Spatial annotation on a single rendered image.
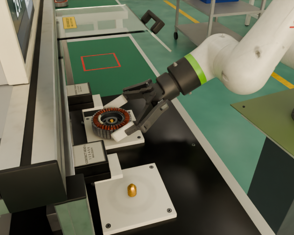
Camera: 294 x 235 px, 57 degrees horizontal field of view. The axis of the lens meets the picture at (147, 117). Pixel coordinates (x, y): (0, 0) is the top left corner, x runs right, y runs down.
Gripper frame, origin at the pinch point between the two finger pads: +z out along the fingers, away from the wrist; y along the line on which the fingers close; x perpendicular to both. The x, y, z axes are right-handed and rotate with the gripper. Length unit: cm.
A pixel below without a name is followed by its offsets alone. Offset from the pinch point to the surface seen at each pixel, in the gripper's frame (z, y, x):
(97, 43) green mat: -2, 77, -7
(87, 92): -0.4, -2.3, 13.0
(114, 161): -0.6, -23.4, 8.2
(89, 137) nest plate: 7.2, -2.5, 1.3
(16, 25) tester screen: -5.8, -29.5, 38.3
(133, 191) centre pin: 0.5, -25.1, -0.5
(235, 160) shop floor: -35, 45, -110
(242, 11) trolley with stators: -128, 179, -98
